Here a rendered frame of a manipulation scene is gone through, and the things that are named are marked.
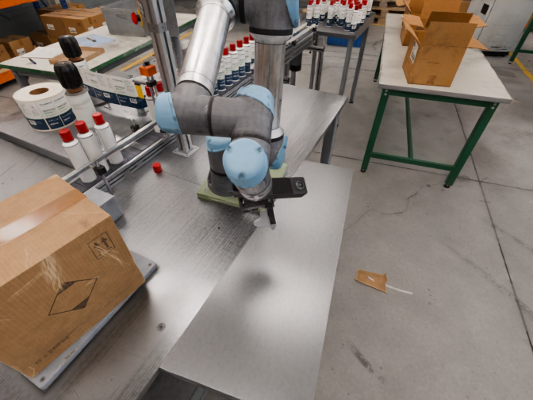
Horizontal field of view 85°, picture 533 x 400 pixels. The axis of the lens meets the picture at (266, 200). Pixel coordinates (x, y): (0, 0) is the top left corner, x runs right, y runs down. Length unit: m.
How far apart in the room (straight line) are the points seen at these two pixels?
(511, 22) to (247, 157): 5.92
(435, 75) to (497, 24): 3.87
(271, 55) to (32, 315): 0.80
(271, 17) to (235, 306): 0.74
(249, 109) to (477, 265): 1.99
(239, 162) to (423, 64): 1.93
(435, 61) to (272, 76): 1.59
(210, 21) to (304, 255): 0.67
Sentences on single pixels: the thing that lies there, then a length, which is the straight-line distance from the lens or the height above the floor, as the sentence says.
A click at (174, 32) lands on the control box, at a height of 1.30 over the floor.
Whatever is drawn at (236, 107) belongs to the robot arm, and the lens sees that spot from 0.55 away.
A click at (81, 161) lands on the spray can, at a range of 1.20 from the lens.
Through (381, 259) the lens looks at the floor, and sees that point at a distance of 2.06.
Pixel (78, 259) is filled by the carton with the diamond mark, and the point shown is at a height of 1.07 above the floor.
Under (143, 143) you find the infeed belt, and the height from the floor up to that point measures 0.88.
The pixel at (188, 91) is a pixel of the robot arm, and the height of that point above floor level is 1.35.
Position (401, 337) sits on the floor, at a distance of 1.83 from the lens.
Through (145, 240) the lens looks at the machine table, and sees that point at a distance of 1.03.
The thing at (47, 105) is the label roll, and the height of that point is 0.99.
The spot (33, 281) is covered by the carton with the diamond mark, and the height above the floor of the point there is 1.09.
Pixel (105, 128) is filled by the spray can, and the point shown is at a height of 1.04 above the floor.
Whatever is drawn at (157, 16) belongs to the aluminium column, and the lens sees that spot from 1.16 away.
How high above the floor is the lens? 1.58
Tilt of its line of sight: 44 degrees down
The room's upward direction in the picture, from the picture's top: straight up
